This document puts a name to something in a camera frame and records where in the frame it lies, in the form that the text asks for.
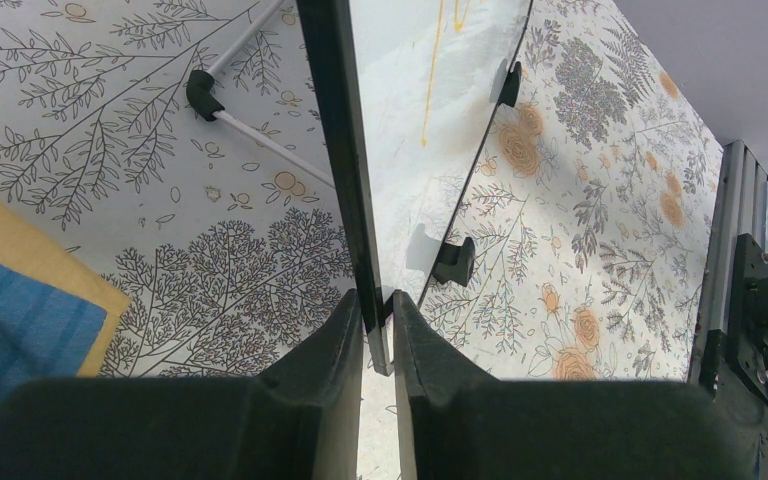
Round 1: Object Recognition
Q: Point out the black framed whiteboard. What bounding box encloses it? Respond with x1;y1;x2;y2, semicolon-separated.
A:
185;0;535;378

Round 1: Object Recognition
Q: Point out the blue pikachu cloth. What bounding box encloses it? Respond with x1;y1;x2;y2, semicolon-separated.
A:
0;181;134;458

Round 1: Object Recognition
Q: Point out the floral table mat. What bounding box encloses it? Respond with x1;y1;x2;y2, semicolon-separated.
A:
0;1;722;380

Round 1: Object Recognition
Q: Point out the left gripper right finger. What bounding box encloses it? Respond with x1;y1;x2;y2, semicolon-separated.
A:
393;291;760;479

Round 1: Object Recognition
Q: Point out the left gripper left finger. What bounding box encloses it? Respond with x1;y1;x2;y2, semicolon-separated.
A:
0;290;363;479

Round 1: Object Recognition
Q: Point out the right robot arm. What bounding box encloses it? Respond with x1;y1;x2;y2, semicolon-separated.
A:
727;233;768;407

